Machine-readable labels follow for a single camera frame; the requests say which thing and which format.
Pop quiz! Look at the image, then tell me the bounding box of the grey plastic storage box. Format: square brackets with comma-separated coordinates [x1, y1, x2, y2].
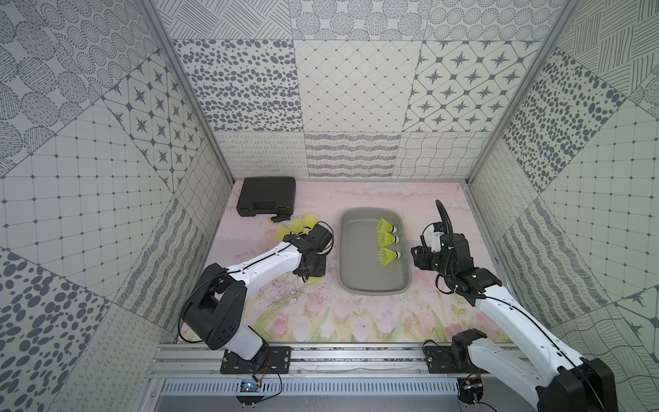
[337, 208, 412, 295]

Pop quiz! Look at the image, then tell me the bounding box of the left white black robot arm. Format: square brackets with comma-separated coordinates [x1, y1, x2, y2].
[178, 221, 334, 368]

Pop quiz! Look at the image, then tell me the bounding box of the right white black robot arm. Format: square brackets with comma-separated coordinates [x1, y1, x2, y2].
[411, 232, 619, 411]

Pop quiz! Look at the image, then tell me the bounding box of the black connector box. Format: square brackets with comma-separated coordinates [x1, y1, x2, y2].
[458, 379, 484, 405]

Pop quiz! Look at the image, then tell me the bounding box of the black plastic tool case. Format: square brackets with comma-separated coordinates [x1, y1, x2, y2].
[236, 176, 296, 217]

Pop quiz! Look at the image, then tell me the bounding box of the pink floral table mat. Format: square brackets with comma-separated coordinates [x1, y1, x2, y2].
[243, 181, 506, 343]

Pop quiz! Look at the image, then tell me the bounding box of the small green circuit board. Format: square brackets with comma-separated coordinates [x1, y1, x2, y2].
[239, 379, 262, 394]

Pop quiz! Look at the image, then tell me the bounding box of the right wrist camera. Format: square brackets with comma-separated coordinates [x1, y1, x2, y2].
[431, 221, 455, 252]

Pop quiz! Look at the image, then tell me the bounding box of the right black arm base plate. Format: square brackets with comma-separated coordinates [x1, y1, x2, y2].
[421, 329, 487, 374]

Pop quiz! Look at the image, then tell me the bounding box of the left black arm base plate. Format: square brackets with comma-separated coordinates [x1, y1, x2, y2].
[221, 345, 292, 375]

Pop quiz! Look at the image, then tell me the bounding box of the aluminium mounting rail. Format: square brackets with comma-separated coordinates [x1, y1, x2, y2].
[146, 342, 570, 379]

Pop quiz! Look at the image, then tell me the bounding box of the white perforated cable duct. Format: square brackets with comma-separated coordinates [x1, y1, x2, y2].
[161, 377, 459, 396]

